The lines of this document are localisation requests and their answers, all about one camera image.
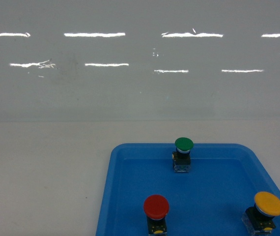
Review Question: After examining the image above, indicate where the red mushroom push button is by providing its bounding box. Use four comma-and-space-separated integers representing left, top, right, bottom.
143, 194, 169, 236

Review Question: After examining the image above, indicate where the yellow mushroom push button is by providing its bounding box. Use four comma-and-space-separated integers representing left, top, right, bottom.
242, 191, 280, 236

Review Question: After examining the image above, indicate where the green mushroom push button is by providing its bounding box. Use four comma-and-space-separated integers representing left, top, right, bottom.
172, 137, 194, 173

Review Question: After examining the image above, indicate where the blue plastic tray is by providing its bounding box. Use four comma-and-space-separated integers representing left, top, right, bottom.
96, 143, 280, 236

